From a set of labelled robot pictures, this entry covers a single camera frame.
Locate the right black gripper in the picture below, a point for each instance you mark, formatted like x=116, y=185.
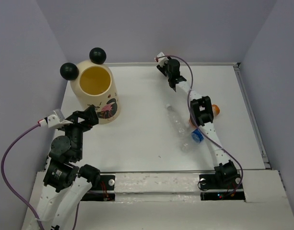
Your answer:
x=162, y=69

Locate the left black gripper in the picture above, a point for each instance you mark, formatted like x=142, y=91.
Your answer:
x=90, y=114

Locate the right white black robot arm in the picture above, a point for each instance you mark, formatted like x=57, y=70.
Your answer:
x=201, y=115

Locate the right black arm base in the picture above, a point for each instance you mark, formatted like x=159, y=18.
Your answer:
x=211, y=191

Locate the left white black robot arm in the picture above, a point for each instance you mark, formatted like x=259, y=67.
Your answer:
x=65, y=183

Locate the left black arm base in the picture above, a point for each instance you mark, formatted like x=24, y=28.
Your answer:
x=103, y=191

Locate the cream panda-ear waste bin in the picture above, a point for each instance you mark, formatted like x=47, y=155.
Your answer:
x=93, y=84

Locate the clear bottle white cap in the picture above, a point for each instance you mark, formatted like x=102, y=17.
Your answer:
x=176, y=121

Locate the long orange capped bottle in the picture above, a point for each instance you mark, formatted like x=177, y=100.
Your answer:
x=215, y=109

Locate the clear bottle blue label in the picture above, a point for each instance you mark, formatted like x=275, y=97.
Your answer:
x=191, y=140

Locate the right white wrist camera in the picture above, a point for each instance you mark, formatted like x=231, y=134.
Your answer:
x=160, y=59

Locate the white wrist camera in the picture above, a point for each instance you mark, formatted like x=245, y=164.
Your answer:
x=55, y=119
x=160, y=59

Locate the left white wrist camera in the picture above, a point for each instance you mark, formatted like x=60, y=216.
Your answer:
x=55, y=119

